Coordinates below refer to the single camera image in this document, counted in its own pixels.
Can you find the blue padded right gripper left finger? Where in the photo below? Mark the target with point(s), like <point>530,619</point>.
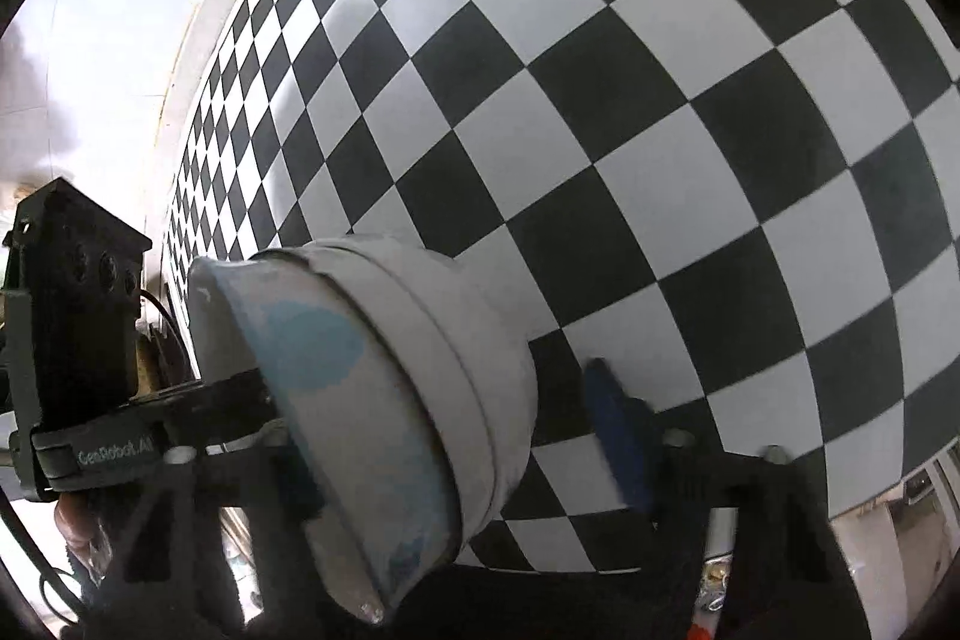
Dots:
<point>298,489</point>

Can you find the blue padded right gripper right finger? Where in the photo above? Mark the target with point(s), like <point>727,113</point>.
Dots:
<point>622,433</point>

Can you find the white bowl blue flowers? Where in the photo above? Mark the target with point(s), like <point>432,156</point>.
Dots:
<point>389,511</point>

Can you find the black white checkered cloth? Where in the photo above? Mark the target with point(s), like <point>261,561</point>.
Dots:
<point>749,208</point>

